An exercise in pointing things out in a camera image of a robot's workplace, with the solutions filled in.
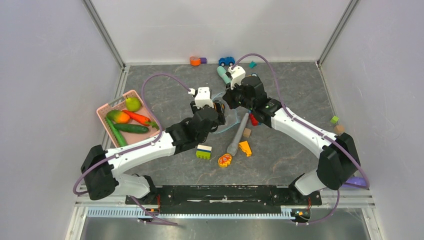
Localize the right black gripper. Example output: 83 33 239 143
222 79 255 111

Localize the clear zip top bag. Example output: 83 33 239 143
212 91 240 134

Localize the pink plastic basket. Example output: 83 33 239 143
96 90 159 147

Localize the yellow toy corn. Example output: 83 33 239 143
214 100 225 114

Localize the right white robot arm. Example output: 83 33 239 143
223 75 361 204

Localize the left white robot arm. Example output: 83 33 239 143
81 100 226 204

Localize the green white brick stack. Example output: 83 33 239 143
195 144 212 160

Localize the teal triangle block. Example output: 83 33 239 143
249 61 257 69

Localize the blue green red block stack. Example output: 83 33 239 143
249 113 261 126

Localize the mint green toy microphone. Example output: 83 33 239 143
216 66 231 84

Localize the blue toy car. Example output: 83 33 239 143
218 56 236 67

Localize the small brown cube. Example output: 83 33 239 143
242 128 252 138

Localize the yellow red round toy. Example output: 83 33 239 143
218 153 232 168

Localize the grey toy microphone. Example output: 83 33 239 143
226 113 249 157

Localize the orange toy wedge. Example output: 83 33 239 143
238 140 252 157

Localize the dark green toy cucumber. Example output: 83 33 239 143
114 123 150 134

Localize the orange half-round block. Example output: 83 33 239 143
189 56 202 67

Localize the green toy pear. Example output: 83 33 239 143
125 97 143 112

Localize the orange green toy mango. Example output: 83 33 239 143
106 109 131 124

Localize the light green toy bean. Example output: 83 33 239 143
105 116 128 148

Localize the lime green cube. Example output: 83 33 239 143
330 115 339 125

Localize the tan wooden cube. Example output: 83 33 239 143
333 124 345 135

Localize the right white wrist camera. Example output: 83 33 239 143
226 65 246 90

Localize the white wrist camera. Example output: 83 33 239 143
188 87 214 109
226 65 246 90

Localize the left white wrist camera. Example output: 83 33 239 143
188 87 214 109

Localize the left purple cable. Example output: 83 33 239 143
72 73 196 227

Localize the purple cable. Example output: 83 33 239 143
230 53 370 226
72 73 196 227

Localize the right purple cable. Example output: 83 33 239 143
230 53 370 226

